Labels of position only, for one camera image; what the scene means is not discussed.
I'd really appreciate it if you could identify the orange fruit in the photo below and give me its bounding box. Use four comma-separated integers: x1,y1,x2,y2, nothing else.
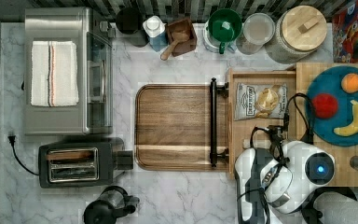
341,73,358,93

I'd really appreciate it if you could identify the green mug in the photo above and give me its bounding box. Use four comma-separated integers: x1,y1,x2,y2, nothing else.
203,8,242,54

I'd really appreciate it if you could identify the red apple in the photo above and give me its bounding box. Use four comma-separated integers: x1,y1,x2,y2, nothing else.
312,93,338,119

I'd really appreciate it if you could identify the stainless steel toaster oven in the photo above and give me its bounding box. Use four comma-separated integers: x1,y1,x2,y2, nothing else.
24,7,115,135

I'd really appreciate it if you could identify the dark wooden cutting board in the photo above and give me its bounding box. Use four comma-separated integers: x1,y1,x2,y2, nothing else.
135,84,229,172

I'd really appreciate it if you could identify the white striped folded towel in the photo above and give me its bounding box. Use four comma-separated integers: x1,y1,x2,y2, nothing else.
31,41,79,107

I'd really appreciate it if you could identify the black toaster power cord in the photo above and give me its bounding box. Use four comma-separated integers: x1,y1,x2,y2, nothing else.
7,133,40,176

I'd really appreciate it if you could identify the yellow banana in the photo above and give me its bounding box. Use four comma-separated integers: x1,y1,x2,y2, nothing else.
334,100,358,137

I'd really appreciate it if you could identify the jar with wooden lid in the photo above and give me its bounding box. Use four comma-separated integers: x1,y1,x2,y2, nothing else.
265,6,327,64

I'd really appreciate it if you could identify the blue and white container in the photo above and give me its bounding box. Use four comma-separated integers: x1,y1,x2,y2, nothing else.
143,16,168,51

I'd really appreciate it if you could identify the black two-slot toaster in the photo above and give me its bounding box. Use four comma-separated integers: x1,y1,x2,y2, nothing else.
38,138,133,189

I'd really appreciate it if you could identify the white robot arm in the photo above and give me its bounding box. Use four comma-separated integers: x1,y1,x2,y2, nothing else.
235,141,335,224

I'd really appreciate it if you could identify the blue round plate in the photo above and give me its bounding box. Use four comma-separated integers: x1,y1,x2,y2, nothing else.
307,66,358,147

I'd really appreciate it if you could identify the red cereal box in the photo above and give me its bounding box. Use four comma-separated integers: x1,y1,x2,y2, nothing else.
332,0,358,63

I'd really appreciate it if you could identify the black electric kettle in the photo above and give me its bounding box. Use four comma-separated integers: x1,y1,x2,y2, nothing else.
83,186,140,224

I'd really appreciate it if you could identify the wooden scoop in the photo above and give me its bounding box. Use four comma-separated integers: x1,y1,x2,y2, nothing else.
160,32,190,61

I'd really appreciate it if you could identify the black drawer handle bar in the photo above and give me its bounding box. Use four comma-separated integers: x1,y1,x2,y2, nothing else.
210,77,227,168

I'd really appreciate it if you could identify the white potato chips bag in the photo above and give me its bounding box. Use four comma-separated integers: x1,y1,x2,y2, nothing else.
234,83,288,120

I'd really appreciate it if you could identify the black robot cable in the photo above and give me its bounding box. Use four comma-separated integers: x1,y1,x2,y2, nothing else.
249,92,316,162

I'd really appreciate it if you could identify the light wooden drawer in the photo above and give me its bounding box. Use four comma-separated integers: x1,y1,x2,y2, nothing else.
226,68,296,178

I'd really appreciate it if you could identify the dark wooden box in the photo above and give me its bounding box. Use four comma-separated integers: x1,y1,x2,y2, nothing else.
165,18,198,57

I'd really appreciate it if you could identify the black round cup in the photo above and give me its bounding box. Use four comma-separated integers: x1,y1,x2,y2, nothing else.
116,7,143,35

